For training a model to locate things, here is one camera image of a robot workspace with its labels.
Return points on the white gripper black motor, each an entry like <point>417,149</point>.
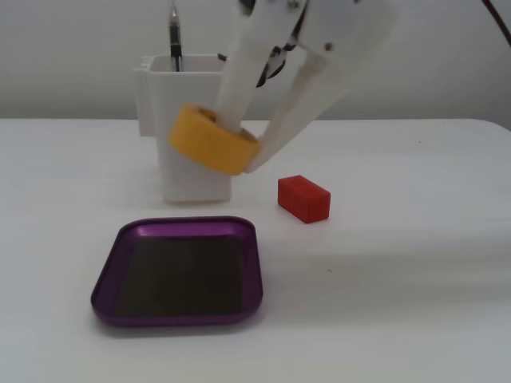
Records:
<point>255,60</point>

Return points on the yellow tape roll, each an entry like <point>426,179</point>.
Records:
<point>207,143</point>

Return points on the white plastic pen holder box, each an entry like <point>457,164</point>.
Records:
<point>179,95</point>

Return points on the black ballpoint pen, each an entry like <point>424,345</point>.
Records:
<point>175,36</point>

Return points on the red rectangular block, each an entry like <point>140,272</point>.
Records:
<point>303,199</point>

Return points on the purple metal tray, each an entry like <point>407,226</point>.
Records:
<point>187,275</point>

